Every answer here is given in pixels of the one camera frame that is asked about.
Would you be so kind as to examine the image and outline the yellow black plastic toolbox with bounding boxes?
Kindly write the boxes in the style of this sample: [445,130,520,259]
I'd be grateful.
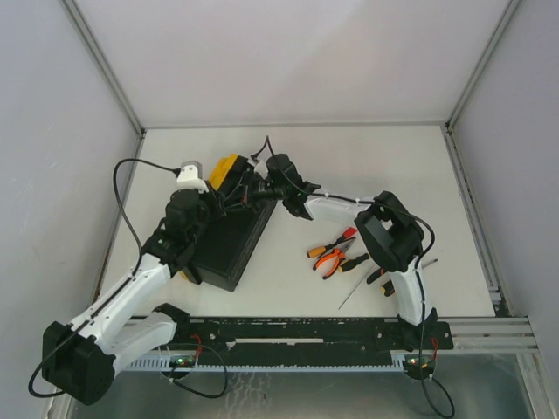
[181,155,276,292]

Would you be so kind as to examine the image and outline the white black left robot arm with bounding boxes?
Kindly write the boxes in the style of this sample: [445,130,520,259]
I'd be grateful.
[33,182,224,405]

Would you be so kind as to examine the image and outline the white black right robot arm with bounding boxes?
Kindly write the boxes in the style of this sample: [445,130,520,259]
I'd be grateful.
[210,154,436,327]

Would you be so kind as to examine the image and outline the orange needle nose pliers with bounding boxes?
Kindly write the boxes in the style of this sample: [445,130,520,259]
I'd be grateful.
[313,238,354,280]

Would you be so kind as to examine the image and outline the black orange long screwdriver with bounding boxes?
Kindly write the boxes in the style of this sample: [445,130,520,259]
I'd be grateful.
[338,253,369,272]

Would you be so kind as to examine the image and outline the thin metal rod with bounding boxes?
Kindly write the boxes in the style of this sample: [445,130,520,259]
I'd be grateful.
[337,264,378,310]

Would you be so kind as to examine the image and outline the black orange combination pliers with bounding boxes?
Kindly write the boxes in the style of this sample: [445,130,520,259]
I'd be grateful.
[365,266,398,297]

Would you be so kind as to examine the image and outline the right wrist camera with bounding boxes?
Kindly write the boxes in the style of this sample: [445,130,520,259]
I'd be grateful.
[249,158,268,178]

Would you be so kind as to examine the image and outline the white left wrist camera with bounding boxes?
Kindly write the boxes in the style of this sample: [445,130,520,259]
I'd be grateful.
[176,161,209,193]

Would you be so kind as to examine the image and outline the red handled screwdriver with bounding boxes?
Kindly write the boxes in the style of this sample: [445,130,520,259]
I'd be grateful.
[325,227,357,251]

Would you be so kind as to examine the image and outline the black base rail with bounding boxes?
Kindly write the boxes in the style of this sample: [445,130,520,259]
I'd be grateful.
[190,317,454,352]

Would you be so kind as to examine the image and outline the right base black cable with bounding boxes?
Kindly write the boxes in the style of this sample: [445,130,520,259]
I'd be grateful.
[414,217,456,419]

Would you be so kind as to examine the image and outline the base black cable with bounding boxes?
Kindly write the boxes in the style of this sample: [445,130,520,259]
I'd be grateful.
[414,217,456,419]
[168,342,231,397]

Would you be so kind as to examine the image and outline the left base black cable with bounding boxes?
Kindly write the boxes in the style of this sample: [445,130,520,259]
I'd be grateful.
[168,342,231,397]

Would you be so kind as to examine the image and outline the grey cable duct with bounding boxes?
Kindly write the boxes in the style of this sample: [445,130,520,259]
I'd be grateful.
[124,349,405,373]

